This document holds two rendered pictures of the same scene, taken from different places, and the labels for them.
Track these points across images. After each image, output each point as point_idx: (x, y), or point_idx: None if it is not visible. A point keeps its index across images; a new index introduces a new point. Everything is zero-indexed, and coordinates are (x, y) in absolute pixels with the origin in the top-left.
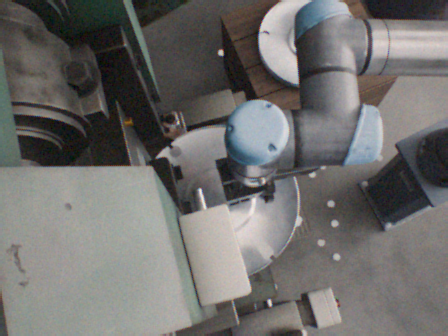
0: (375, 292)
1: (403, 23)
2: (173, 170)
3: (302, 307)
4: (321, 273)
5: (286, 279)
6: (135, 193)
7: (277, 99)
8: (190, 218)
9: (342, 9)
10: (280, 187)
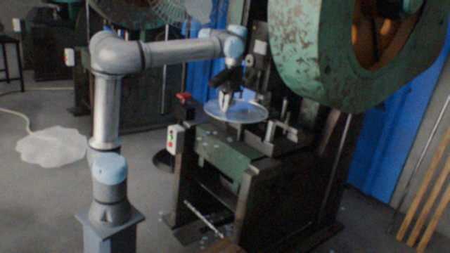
0: None
1: (205, 40)
2: (256, 75)
3: (185, 128)
4: (156, 244)
5: (176, 238)
6: None
7: (228, 250)
8: None
9: (229, 39)
10: (215, 113)
